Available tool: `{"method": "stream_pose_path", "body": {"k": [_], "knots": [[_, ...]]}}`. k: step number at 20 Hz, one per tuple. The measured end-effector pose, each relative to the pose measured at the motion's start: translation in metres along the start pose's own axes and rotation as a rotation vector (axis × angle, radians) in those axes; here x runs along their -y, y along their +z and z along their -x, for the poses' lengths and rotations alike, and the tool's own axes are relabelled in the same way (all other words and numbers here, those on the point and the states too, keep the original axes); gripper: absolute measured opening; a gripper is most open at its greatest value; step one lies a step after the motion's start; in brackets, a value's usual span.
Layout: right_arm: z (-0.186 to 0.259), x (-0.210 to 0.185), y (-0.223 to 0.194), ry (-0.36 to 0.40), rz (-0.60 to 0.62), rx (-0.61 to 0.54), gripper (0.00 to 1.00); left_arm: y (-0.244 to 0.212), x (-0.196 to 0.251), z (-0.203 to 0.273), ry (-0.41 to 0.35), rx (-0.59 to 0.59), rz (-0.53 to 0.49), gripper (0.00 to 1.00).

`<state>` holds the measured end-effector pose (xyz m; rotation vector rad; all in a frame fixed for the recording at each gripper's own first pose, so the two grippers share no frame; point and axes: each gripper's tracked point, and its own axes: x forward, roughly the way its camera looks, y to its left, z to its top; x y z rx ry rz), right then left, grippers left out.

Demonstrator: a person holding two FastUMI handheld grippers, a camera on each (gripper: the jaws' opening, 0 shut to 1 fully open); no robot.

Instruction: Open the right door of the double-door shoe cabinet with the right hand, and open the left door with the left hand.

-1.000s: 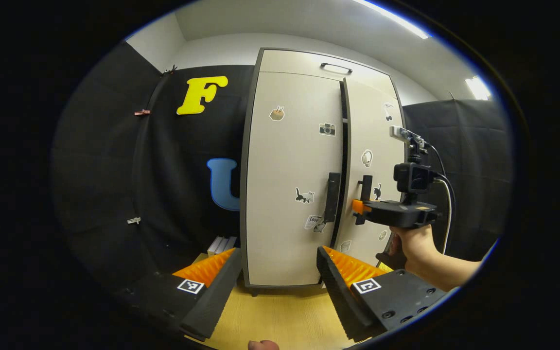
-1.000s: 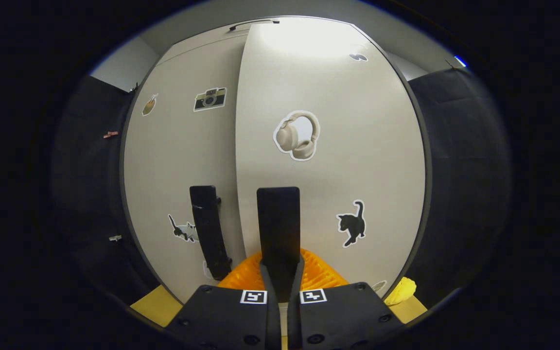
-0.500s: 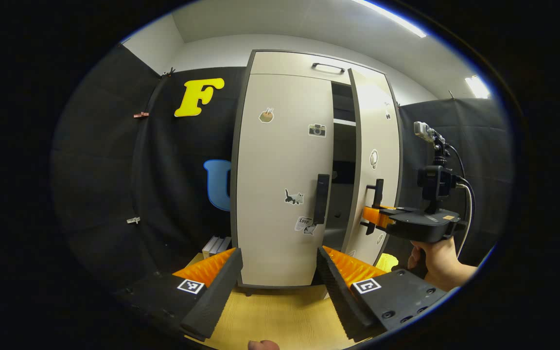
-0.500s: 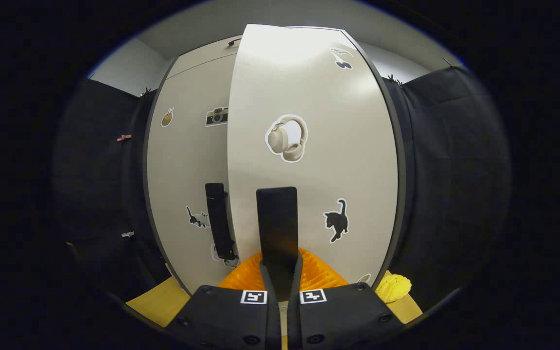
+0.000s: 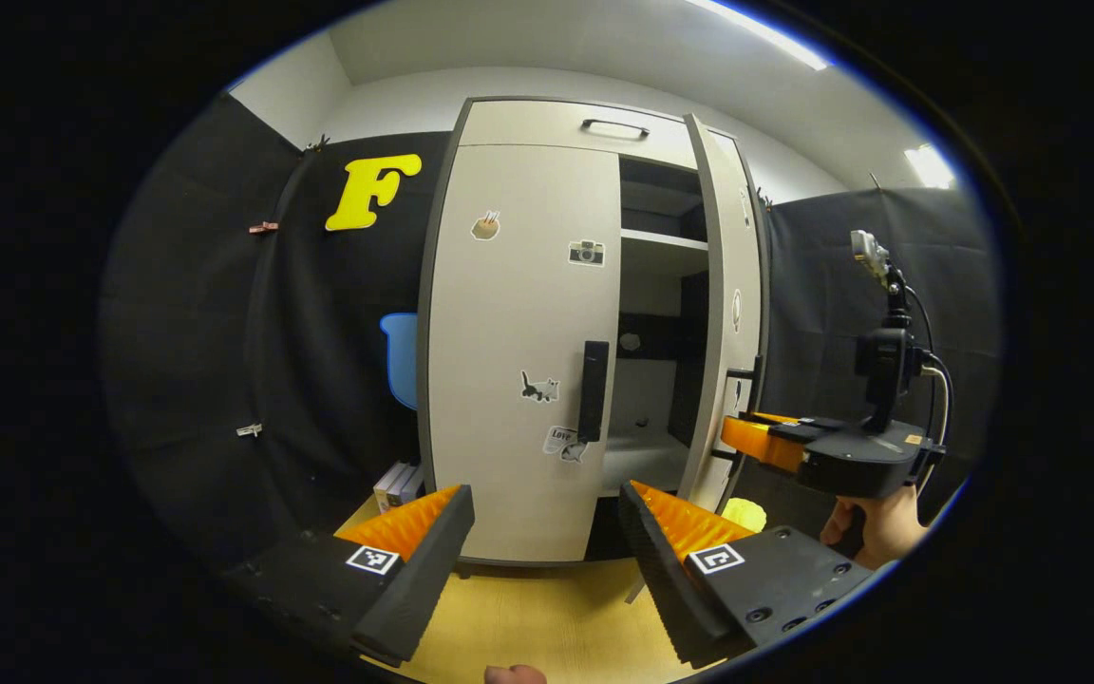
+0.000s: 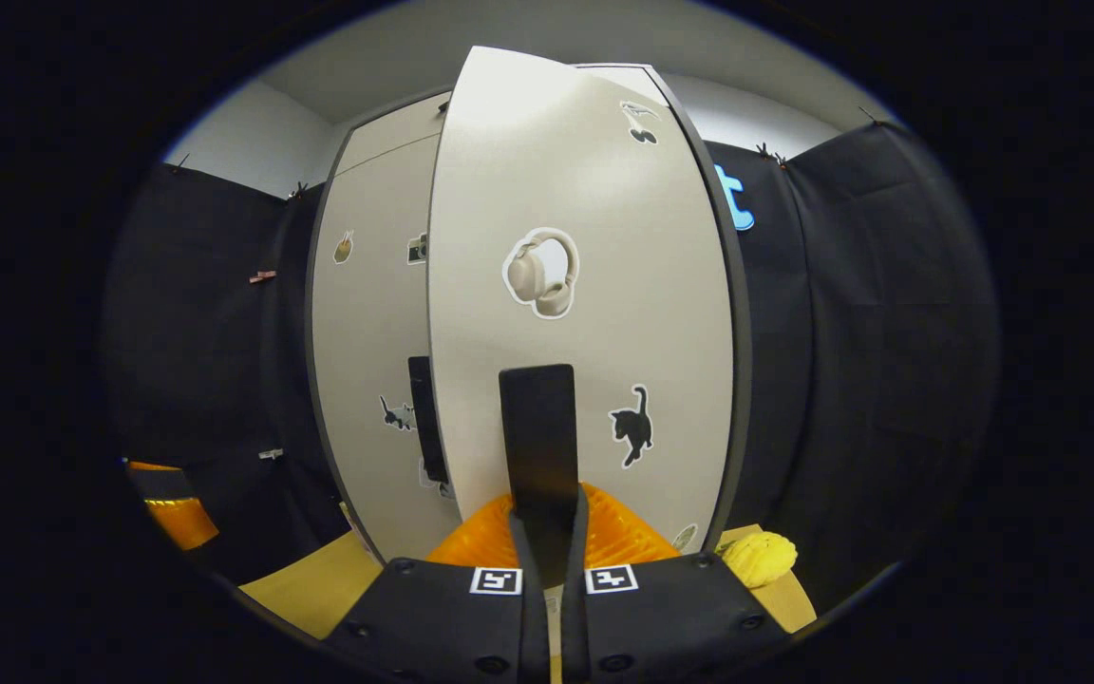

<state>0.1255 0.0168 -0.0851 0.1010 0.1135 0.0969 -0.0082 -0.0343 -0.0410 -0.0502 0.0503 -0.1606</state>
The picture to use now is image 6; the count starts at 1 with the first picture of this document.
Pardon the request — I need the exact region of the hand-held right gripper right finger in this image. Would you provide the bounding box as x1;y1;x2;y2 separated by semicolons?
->
561;483;795;684

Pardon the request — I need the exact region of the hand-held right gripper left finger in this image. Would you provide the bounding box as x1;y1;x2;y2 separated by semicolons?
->
319;489;553;684

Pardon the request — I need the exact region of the black door handle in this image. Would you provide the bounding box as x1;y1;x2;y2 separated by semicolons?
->
407;356;450;485
499;364;581;585

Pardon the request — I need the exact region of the grey cabinet door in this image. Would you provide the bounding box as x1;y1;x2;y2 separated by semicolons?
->
426;46;736;571
310;133;462;561

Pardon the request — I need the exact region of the grey double-door shoe cabinet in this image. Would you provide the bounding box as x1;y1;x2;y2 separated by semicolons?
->
303;62;755;571

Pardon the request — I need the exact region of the grey cabinet drawer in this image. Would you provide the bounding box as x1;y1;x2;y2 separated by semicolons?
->
333;93;453;177

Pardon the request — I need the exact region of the yellow fuzzy object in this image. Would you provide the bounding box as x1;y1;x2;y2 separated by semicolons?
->
716;531;799;590

